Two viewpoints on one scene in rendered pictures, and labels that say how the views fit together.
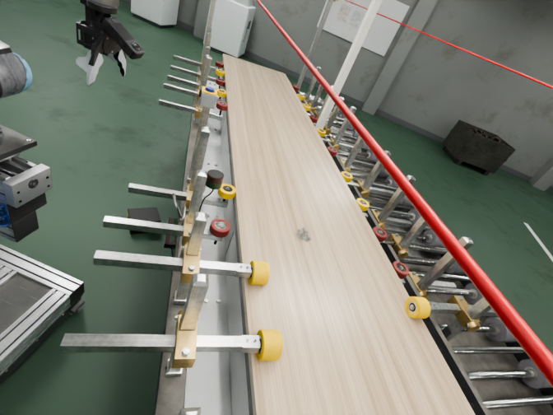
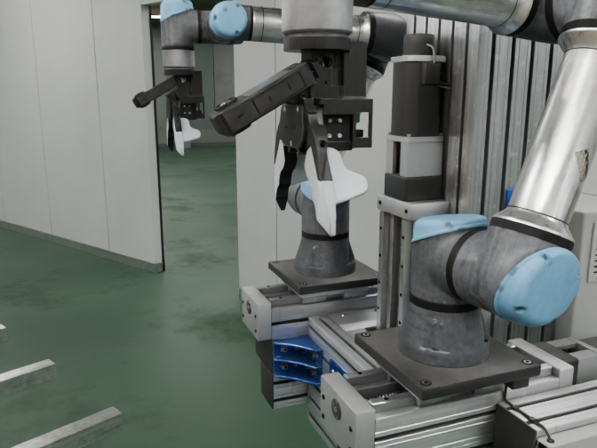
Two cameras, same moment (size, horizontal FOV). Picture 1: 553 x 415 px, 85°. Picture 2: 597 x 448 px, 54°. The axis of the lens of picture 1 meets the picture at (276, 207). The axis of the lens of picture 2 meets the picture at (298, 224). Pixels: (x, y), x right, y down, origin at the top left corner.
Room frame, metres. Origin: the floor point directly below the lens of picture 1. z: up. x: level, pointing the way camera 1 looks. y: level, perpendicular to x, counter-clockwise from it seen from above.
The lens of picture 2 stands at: (1.41, 0.37, 1.46)
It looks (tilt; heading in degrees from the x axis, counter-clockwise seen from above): 13 degrees down; 158
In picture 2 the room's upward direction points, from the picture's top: straight up
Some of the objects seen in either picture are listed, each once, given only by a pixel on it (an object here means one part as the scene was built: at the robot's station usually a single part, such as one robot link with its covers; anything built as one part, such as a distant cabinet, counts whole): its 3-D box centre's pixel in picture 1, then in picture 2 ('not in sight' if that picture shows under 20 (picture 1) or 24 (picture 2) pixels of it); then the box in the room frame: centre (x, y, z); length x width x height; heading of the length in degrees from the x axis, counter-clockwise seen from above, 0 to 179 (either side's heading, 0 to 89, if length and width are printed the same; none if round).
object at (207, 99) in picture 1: (208, 98); not in sight; (1.35, 0.50, 1.18); 0.07 x 0.07 x 0.08; 24
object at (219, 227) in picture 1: (218, 234); not in sight; (0.89, 0.17, 0.85); 0.08 x 0.08 x 0.11
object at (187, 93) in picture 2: not in sight; (183, 95); (-0.02, 0.65, 1.46); 0.09 x 0.08 x 0.12; 89
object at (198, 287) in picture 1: (184, 332); not in sight; (0.43, 0.09, 0.93); 0.04 x 0.04 x 0.48; 24
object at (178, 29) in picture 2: not in sight; (179, 26); (-0.02, 0.64, 1.61); 0.09 x 0.08 x 0.11; 82
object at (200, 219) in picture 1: (188, 266); not in sight; (0.66, 0.19, 0.89); 0.04 x 0.04 x 0.48; 24
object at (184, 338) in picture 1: (185, 337); not in sight; (0.41, 0.08, 0.95); 0.14 x 0.06 x 0.05; 24
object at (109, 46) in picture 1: (99, 27); (322, 97); (0.82, 0.64, 1.46); 0.09 x 0.08 x 0.12; 89
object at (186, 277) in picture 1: (190, 261); not in sight; (0.64, 0.18, 0.95); 0.14 x 0.06 x 0.05; 24
